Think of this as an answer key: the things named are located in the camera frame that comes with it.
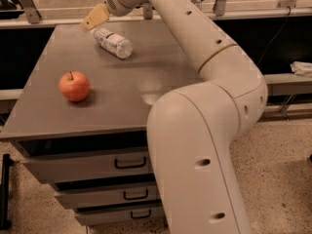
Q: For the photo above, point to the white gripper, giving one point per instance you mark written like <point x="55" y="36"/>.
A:
<point x="119" y="2"/>

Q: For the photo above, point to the blue label plastic bottle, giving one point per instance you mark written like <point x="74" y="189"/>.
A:
<point x="113" y="43"/>

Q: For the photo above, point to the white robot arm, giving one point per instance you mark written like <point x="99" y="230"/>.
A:
<point x="190" y="129"/>

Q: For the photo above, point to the red apple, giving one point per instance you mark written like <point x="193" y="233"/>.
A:
<point x="74" y="85"/>

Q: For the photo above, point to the grey drawer cabinet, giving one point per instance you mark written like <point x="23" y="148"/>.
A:
<point x="114" y="114"/>

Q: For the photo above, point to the top grey drawer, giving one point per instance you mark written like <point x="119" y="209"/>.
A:
<point x="68" y="167"/>

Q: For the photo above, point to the grey drawer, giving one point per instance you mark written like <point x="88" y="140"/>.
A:
<point x="108" y="195"/>
<point x="68" y="167"/>
<point x="128" y="213"/>

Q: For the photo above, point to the middle grey drawer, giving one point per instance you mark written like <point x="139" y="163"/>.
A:
<point x="108" y="195"/>

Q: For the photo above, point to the bottom grey drawer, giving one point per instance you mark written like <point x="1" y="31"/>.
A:
<point x="128" y="213"/>

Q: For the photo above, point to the white cloth on ledge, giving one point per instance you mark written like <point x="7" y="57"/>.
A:
<point x="302" y="68"/>

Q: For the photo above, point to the black stand at left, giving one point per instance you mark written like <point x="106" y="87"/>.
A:
<point x="7" y="163"/>

